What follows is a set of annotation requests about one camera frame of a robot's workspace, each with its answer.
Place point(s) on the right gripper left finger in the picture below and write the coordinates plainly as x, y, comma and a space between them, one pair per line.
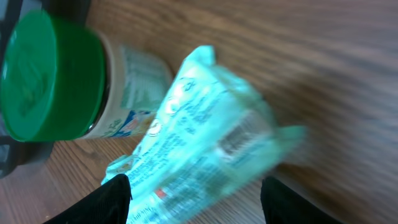
109, 204

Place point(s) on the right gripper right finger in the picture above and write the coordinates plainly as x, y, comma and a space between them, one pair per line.
282, 205

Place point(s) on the teal wipes packet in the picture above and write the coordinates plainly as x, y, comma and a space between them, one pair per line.
213, 134

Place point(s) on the green bottle cap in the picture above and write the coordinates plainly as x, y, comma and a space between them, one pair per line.
61, 81

